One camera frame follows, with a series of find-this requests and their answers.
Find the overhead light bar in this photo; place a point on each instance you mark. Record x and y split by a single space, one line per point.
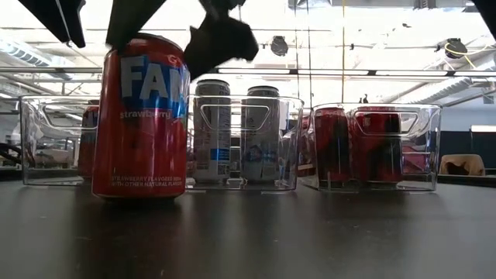
348 72

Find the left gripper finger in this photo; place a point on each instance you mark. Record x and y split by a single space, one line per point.
129 19
217 42

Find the clear plastic bin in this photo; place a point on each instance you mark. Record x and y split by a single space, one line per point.
35 116
286 116
426 155

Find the silver ventilation duct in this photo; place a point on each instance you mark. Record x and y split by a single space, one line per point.
23 58
445 89

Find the red Fanta strawberry can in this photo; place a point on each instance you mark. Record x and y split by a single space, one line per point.
89 147
141 147

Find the white Celsius can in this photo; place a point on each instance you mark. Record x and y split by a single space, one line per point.
261 128
211 135

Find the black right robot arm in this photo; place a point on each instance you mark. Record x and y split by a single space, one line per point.
488 11

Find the tan jacket on chair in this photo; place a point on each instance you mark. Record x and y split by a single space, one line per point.
463 160

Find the red Coca-Cola can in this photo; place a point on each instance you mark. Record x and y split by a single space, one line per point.
377 155
333 147

